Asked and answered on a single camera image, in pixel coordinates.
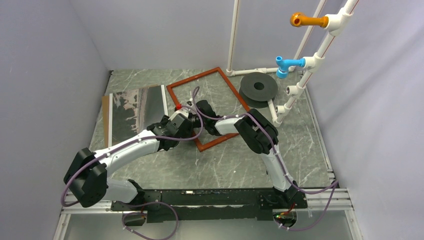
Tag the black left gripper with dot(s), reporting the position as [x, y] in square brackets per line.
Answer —
[164, 120]

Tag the orange wooden picture frame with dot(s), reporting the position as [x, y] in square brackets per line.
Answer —
[200, 146]

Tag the landscape photo print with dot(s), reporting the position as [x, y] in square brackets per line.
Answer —
[139, 109]

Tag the brown frame backing board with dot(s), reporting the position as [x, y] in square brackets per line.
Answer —
[105, 116]

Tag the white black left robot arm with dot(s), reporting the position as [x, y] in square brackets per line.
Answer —
[89, 175]

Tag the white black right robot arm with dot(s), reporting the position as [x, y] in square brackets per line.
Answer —
[259, 134]

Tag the black filament spool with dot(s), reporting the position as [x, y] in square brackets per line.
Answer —
[257, 89]

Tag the blue pipe peg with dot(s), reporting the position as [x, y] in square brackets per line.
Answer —
[284, 65]

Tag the orange pipe peg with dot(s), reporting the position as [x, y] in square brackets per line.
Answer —
[299, 19]

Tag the white pvc pipe rack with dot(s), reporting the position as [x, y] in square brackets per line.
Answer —
[334, 24]

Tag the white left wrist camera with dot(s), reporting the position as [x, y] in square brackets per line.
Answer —
[180, 115]

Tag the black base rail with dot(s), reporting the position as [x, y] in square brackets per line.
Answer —
[262, 204]

